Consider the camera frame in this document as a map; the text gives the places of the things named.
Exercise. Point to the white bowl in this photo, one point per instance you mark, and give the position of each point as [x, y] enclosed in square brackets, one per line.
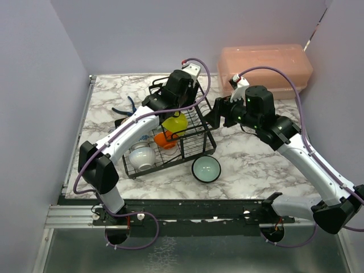
[142, 156]

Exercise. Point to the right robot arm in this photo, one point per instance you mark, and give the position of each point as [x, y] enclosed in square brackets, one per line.
[339, 199]

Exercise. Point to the blue floral bowl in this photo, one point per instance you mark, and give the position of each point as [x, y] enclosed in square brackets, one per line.
[144, 138]

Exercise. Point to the black rimmed bowl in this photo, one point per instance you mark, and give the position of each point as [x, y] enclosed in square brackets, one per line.
[206, 169]

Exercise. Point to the pink plastic storage box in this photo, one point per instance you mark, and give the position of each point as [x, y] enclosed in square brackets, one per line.
[288, 58]

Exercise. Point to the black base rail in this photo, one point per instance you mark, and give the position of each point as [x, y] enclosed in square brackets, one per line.
[183, 218]

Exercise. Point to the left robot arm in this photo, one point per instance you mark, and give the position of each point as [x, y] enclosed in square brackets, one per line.
[96, 163]

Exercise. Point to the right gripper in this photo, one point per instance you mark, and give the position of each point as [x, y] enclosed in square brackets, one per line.
[213, 116]

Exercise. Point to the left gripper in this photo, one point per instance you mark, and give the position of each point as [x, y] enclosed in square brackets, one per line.
[192, 90]

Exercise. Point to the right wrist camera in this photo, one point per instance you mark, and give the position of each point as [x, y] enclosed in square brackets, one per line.
[239, 84]

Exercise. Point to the yellow-green bowl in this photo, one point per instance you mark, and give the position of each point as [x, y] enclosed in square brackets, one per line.
[176, 124]

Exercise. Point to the aluminium frame rail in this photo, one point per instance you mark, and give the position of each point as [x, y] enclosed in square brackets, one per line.
[70, 217]

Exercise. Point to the orange bowl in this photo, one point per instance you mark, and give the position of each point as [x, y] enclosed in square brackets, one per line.
[166, 140]

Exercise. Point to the black wire dish rack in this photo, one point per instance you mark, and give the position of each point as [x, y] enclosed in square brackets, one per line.
[191, 143]

